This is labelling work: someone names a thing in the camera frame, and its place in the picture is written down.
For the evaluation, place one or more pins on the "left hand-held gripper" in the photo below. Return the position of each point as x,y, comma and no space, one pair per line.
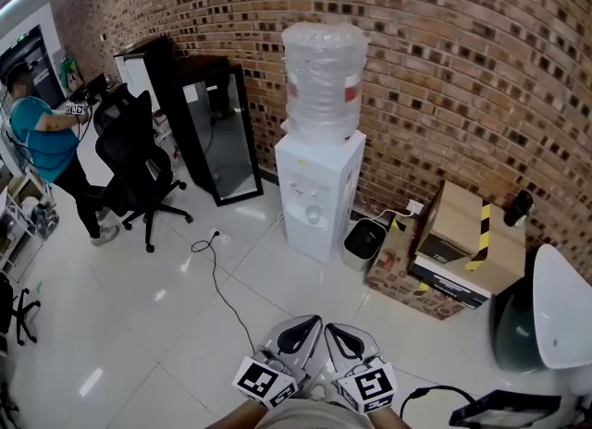
263,383

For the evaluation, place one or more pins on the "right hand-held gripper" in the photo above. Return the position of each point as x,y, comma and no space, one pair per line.
370,388

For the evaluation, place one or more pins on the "person's right forearm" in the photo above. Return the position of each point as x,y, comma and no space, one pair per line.
388,420

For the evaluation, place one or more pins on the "person's left forearm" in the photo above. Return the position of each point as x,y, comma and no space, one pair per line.
236,418

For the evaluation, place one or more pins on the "white water dispenser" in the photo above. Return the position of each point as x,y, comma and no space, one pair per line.
300,242

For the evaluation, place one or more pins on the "clear plastic-wrapped water bottle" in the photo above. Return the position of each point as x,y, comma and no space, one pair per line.
324,76

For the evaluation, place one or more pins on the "person's white left shoe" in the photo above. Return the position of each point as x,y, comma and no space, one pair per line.
318,391

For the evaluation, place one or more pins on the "person's beige shirt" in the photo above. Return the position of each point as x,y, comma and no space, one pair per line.
319,415

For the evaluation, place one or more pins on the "printed brown cardboard box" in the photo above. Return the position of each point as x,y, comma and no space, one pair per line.
393,274

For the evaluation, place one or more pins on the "grey trash bin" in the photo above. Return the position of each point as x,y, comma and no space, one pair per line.
363,244

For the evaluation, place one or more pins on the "white power strip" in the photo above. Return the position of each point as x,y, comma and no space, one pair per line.
220,236

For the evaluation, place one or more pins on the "brown box with striped tape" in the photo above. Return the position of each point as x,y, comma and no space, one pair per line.
458,219

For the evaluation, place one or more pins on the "black glass-door cabinet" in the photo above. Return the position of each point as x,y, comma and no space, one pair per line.
226,150

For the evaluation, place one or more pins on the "black thermos bottle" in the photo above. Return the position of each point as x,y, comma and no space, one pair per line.
519,207

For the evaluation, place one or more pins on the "black mesh office chair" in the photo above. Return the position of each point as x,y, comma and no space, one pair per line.
129,159

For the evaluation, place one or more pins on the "black swivel chair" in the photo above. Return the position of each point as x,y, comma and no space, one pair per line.
14,311

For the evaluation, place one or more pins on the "black cabinet with white panel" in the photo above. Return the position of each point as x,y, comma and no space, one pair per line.
162,66

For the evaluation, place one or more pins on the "black monitor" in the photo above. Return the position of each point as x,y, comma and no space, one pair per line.
92,85

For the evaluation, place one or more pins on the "green bag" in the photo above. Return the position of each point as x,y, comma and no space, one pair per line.
69,71

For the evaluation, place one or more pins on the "white wall socket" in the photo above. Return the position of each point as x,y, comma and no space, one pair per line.
415,207

